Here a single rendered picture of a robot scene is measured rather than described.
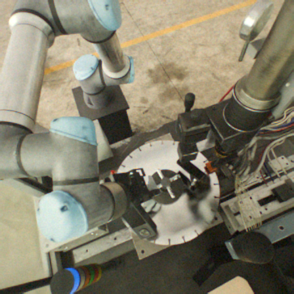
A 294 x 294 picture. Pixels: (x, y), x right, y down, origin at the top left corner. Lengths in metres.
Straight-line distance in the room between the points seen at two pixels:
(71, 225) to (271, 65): 0.35
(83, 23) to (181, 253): 0.77
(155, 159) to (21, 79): 0.44
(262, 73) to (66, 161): 0.31
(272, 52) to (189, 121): 0.17
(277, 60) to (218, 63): 2.08
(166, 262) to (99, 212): 0.52
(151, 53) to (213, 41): 0.69
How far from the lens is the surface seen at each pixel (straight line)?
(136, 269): 0.86
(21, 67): 0.50
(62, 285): 0.48
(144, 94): 2.09
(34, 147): 0.37
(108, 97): 1.11
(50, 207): 0.34
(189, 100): 0.41
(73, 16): 0.59
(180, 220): 0.65
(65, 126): 0.35
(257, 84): 0.36
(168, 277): 0.85
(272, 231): 0.61
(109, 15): 0.58
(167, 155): 0.70
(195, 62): 2.39
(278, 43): 0.32
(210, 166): 0.68
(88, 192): 0.35
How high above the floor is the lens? 1.60
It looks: 64 degrees down
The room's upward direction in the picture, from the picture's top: 10 degrees counter-clockwise
